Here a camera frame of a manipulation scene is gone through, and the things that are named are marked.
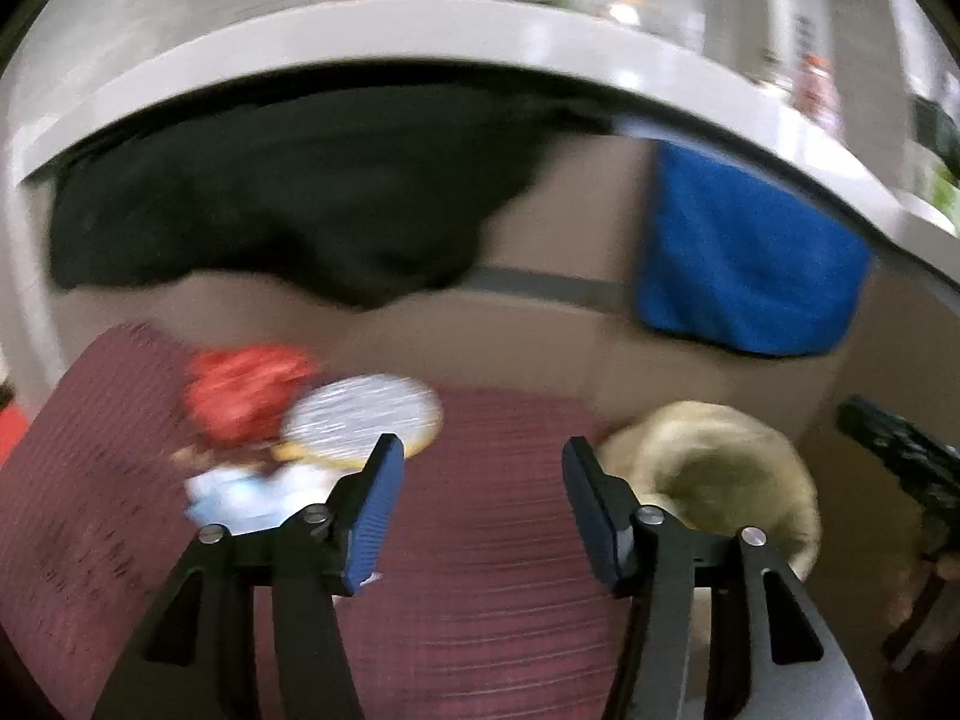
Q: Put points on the red plastic bag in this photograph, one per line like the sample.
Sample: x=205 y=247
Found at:
x=240 y=390

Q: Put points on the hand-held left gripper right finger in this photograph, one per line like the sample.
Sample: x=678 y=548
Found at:
x=592 y=525

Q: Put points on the black cloth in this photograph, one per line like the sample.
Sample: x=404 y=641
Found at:
x=300 y=195

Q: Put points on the green packet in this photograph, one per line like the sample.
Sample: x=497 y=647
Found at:
x=941 y=180

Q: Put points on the red cloth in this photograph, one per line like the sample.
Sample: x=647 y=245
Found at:
x=11 y=431

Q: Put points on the blue towel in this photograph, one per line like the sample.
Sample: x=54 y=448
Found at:
x=735 y=270

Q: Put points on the maroon woven mat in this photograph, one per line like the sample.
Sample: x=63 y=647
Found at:
x=480 y=510

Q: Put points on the white table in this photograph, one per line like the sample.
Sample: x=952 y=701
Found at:
x=450 y=30

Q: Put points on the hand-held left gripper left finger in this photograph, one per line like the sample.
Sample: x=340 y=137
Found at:
x=375 y=517

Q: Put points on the small bottle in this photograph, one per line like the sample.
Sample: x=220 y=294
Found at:
x=816 y=90

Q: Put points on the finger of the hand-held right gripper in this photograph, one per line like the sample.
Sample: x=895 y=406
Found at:
x=915 y=465

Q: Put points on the white and blue packet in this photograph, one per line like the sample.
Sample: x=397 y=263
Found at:
x=247 y=495

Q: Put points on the brown cardboard box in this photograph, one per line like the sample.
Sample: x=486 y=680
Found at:
x=570 y=225

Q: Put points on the round silver yellow-rimmed lid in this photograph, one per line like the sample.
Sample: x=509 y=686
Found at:
x=360 y=412

